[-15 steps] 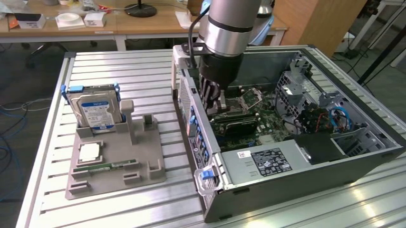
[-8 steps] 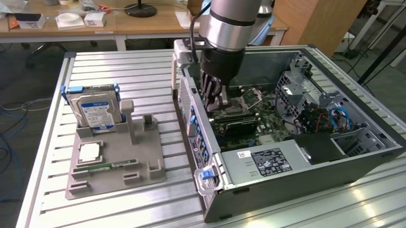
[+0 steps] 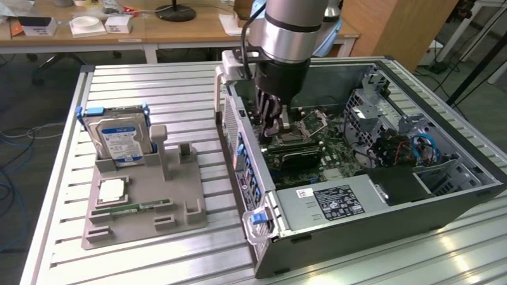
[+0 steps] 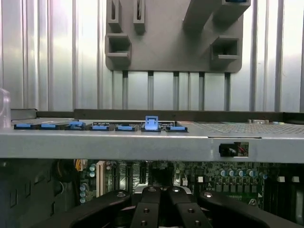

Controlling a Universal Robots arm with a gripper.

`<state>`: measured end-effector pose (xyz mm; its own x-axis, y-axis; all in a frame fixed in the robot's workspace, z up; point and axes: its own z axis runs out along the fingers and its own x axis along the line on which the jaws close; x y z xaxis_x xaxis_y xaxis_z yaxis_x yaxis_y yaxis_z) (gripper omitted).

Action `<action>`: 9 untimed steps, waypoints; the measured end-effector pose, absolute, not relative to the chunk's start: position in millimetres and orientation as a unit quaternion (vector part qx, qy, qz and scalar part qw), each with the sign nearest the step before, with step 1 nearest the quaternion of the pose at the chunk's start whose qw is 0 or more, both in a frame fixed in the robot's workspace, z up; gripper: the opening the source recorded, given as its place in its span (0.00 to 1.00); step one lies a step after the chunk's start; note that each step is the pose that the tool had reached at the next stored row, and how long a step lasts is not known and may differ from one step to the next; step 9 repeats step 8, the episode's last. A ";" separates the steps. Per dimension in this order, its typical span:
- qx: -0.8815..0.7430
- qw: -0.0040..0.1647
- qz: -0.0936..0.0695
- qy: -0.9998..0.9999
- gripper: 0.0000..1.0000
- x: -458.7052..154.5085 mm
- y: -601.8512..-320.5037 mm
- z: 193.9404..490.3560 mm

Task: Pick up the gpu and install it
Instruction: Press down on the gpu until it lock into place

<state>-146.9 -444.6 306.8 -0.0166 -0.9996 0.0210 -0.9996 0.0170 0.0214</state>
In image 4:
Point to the blue slot retention clip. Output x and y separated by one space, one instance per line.
101 128
50 126
77 124
126 128
151 123
23 126
177 129

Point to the grey plastic parts rack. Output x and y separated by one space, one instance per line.
171 47

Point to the white expansion slot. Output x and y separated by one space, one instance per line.
100 173

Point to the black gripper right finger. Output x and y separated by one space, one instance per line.
187 213

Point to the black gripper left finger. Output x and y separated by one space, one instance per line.
147 209

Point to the long black expansion slot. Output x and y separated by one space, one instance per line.
115 173
129 173

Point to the short black expansion slot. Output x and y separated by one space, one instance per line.
142 173

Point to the RAM slot with white latches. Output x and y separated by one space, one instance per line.
295 187
280 187

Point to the white power connector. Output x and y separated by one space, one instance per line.
78 166

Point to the open dark PC case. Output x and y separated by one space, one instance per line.
118 147

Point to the green motherboard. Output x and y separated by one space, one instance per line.
237 190

